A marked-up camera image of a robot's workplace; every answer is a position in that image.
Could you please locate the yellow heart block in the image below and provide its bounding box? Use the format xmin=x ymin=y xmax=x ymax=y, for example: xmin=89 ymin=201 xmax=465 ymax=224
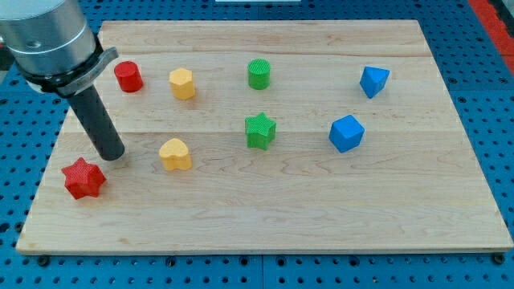
xmin=158 ymin=138 xmax=192 ymax=171

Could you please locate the red cylinder block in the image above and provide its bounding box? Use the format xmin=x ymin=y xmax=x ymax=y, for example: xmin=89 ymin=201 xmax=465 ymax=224
xmin=114 ymin=61 xmax=144 ymax=92

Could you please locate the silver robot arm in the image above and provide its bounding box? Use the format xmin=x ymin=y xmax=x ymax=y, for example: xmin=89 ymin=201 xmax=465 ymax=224
xmin=1 ymin=0 xmax=124 ymax=161

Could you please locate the wooden board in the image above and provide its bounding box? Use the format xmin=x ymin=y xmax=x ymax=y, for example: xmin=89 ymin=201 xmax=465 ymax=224
xmin=16 ymin=20 xmax=513 ymax=255

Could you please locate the blue triangular block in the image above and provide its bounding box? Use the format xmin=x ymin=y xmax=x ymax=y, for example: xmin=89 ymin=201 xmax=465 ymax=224
xmin=359 ymin=66 xmax=390 ymax=99

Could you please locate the green cylinder block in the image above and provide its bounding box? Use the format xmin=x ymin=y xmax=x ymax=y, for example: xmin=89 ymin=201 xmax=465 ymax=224
xmin=247 ymin=59 xmax=271 ymax=90

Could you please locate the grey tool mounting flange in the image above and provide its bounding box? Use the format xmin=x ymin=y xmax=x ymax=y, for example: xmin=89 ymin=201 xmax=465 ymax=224
xmin=24 ymin=37 xmax=119 ymax=97

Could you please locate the green star block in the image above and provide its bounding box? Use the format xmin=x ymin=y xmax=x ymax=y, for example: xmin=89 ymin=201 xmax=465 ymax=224
xmin=245 ymin=112 xmax=276 ymax=150

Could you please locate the blue cube block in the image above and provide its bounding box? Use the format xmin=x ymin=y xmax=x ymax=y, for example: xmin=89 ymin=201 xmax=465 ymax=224
xmin=328 ymin=115 xmax=365 ymax=153

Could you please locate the red star block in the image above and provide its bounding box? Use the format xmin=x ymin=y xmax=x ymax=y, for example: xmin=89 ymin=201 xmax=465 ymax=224
xmin=61 ymin=157 xmax=106 ymax=200

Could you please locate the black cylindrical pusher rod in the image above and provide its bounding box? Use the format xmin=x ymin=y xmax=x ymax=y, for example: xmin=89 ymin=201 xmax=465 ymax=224
xmin=66 ymin=85 xmax=124 ymax=161

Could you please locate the yellow hexagon block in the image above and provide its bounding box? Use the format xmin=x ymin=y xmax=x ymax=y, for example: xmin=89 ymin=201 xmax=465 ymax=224
xmin=169 ymin=67 xmax=196 ymax=100

